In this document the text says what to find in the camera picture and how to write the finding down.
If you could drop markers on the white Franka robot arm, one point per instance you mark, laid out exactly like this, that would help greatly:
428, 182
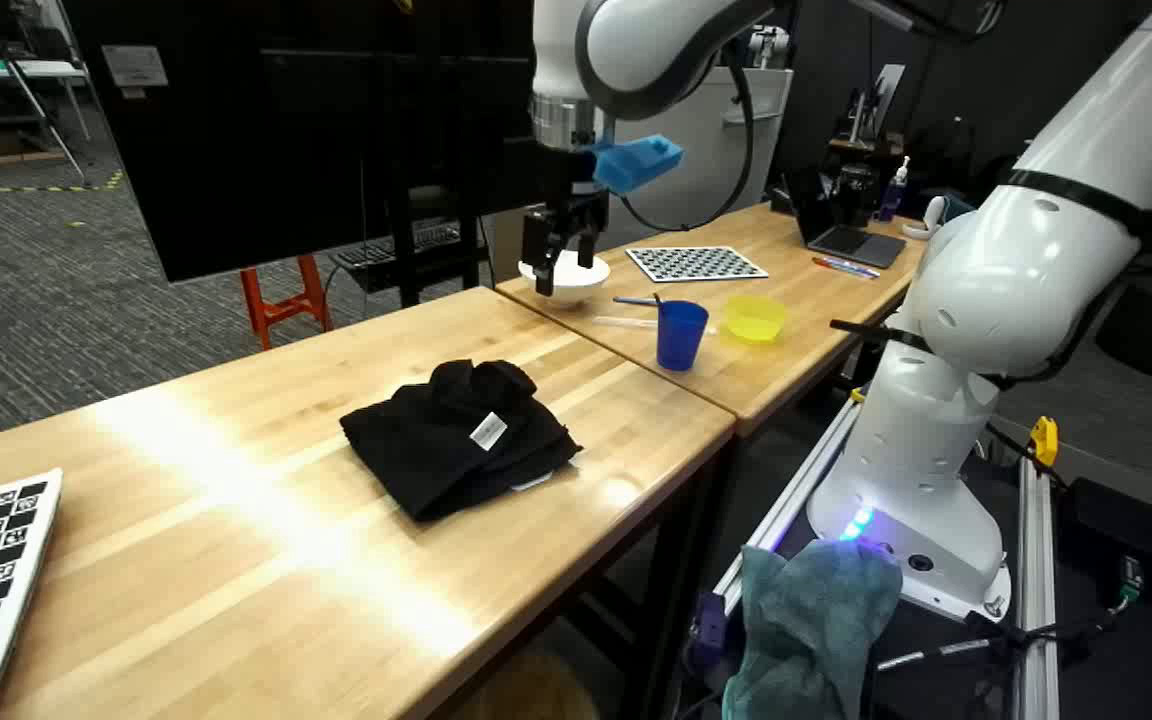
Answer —
1000, 280

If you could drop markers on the black power supply box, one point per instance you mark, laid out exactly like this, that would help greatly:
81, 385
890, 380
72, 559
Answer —
1126, 523

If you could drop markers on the blue plastic cup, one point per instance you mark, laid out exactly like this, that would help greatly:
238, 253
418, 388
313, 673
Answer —
681, 337

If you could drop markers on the black laptop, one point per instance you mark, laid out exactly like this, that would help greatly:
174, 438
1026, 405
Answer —
856, 247

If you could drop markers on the red blue pen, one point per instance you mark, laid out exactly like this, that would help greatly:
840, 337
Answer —
845, 265

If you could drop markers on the yellow clamp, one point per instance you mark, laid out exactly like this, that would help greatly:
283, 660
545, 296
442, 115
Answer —
1044, 438

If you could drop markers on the white bowl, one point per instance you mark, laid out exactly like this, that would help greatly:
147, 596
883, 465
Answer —
576, 276

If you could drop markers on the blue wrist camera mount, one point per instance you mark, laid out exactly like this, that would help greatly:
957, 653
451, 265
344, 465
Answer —
639, 160

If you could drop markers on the teal cloth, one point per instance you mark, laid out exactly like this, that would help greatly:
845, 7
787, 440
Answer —
810, 626

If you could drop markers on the aluminium rail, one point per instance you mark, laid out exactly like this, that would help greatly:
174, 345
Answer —
788, 501
1039, 600

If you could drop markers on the orange metal stand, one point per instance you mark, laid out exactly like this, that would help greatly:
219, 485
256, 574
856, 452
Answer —
285, 311

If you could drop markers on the small checkerboard calibration board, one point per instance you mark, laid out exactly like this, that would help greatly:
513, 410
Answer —
699, 263

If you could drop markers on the black camera tripod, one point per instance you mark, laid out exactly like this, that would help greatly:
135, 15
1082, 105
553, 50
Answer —
35, 93

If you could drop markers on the yellow plastic bowl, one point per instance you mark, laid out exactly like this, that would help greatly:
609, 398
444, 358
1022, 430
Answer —
753, 320

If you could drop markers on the black folded cloth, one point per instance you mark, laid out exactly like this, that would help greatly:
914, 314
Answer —
451, 440

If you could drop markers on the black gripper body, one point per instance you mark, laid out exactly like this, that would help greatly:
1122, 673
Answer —
566, 222

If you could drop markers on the large black screen panel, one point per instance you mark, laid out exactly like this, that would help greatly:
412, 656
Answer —
270, 133

